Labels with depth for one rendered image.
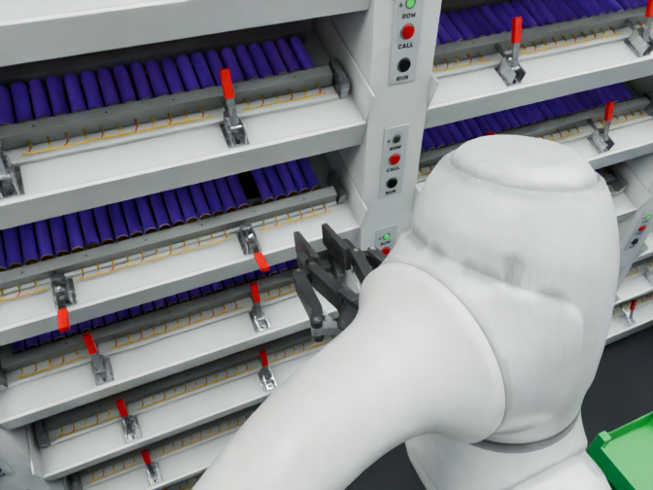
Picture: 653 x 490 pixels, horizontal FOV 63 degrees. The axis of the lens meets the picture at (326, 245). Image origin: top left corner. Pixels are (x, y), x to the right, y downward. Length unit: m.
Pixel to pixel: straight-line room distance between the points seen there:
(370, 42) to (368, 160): 0.17
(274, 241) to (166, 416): 0.44
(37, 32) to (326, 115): 0.35
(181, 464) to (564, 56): 1.07
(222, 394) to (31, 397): 0.34
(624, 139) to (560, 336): 0.95
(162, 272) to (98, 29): 0.35
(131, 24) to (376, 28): 0.28
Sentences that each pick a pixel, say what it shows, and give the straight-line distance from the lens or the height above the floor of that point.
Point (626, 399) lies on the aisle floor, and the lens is 1.92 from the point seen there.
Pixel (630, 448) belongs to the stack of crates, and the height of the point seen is 0.32.
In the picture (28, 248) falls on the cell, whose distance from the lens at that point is 0.85.
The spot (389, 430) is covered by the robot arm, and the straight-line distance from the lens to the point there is 0.25.
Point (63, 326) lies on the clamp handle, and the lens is 0.75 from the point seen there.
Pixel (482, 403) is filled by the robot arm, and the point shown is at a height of 1.22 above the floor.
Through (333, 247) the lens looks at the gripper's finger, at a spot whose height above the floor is 1.00.
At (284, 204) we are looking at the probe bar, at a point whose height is 0.93.
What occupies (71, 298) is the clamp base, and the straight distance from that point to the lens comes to 0.80.
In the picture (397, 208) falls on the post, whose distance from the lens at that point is 0.87.
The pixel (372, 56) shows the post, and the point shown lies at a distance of 0.71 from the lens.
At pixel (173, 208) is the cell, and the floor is 0.94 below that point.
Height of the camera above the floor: 1.44
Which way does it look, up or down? 43 degrees down
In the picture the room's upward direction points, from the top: straight up
